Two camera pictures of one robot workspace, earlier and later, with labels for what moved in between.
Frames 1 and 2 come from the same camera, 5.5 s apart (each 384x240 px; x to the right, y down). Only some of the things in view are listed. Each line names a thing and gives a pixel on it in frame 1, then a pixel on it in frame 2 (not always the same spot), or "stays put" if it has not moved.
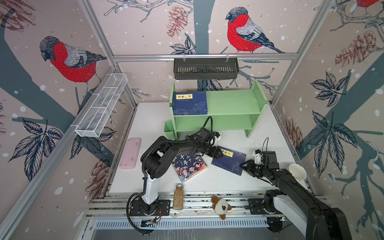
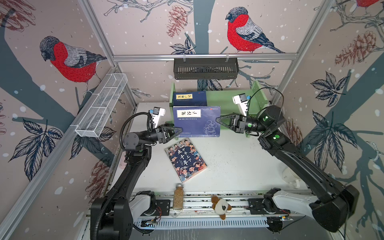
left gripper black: (215, 153) -> (161, 135)
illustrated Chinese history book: (188, 165) stays put
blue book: (189, 100) stays put
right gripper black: (248, 166) -> (239, 123)
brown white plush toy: (220, 206) stays put
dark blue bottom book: (230, 161) -> (197, 121)
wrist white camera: (217, 139) -> (158, 112)
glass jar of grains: (178, 197) stays put
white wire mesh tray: (102, 105) stays put
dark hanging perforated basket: (206, 68) stays put
